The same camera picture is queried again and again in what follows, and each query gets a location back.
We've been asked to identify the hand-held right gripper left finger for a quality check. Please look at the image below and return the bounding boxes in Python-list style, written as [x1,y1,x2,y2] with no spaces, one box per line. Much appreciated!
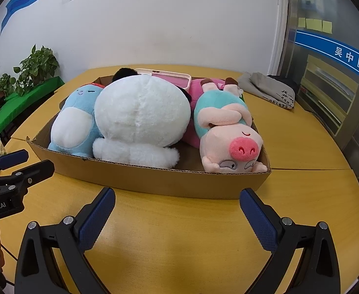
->
[15,187,116,294]

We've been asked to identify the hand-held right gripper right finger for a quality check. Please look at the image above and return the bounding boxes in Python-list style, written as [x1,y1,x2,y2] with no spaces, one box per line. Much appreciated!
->
[239,188,341,294]

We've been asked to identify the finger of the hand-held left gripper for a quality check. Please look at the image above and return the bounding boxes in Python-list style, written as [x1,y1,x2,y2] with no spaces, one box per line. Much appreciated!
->
[0,149,29,179]
[0,159,55,191]

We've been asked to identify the brown cardboard box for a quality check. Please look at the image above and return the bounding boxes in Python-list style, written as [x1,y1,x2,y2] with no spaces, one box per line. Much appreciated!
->
[26,74,272,200]

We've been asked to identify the yellow wooden desktop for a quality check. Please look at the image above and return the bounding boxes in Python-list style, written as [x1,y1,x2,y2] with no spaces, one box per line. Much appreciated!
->
[0,64,359,294]

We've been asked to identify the light blue plush toy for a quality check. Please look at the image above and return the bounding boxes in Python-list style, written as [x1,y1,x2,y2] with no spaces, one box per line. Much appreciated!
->
[48,82,107,157]

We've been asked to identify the green table cloth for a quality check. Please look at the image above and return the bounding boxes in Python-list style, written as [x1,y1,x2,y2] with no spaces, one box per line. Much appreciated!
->
[0,76,65,153]

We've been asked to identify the small green potted plant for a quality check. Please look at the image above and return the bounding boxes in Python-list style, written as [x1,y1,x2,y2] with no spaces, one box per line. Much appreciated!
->
[0,73,17,99]

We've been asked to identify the pig plush toy teal shirt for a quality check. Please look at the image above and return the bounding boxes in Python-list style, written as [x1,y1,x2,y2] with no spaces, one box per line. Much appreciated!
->
[193,78,269,174]

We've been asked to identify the large green potted plant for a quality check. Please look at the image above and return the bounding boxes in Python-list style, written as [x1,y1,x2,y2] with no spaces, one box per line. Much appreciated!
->
[13,44,60,97]

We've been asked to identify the white plush toy black ears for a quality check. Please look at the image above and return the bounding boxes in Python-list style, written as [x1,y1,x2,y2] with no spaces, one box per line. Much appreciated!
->
[92,67,194,169]

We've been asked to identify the grey cloth bag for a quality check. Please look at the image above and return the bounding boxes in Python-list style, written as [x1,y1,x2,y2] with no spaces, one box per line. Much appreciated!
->
[238,72,298,110]

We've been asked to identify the beige cabinet behind glass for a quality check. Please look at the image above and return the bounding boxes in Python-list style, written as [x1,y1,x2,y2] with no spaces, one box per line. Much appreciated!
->
[297,54,359,136]

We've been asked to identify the pink white-rimmed rectangular case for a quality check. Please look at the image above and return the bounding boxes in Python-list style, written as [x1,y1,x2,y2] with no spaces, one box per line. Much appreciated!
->
[134,68,192,89]

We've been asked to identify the blue door band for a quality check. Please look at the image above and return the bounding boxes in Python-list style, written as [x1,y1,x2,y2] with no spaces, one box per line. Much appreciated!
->
[294,30,359,84]

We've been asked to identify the blue wall wave decal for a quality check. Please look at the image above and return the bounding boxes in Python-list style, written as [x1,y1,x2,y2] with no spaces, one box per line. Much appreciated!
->
[0,0,65,36]

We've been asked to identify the glass door with metal frame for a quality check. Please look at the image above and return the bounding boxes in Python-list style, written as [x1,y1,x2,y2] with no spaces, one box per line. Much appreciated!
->
[269,0,359,190]

